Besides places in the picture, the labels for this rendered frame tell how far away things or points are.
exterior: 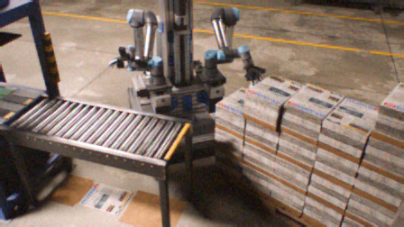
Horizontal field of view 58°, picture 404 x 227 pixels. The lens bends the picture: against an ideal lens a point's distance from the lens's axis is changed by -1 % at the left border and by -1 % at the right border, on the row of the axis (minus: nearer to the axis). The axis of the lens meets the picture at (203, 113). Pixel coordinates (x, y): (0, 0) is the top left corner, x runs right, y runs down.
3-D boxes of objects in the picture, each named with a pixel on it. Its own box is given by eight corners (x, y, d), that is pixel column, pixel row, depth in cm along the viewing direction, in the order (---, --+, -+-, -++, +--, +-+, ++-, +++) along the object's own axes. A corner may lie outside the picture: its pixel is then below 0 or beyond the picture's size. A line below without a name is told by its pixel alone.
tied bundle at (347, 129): (338, 122, 273) (345, 96, 260) (379, 139, 257) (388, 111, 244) (316, 147, 248) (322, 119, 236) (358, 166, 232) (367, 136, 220)
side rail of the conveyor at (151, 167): (168, 175, 246) (167, 160, 240) (165, 180, 242) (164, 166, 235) (5, 137, 280) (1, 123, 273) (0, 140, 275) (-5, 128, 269)
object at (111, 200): (133, 192, 326) (133, 191, 326) (117, 215, 303) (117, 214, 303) (96, 183, 335) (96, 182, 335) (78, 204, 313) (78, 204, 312)
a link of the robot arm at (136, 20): (148, 74, 317) (143, 12, 287) (131, 73, 318) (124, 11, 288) (151, 68, 327) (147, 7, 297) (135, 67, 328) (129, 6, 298)
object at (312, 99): (307, 84, 275) (308, 83, 274) (345, 96, 260) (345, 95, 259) (283, 104, 251) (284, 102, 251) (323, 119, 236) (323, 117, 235)
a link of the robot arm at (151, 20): (161, 13, 301) (154, 71, 293) (148, 13, 302) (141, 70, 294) (159, 7, 289) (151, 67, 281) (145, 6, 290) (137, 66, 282)
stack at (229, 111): (237, 159, 364) (243, 86, 319) (353, 219, 302) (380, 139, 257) (212, 180, 339) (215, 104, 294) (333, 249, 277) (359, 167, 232)
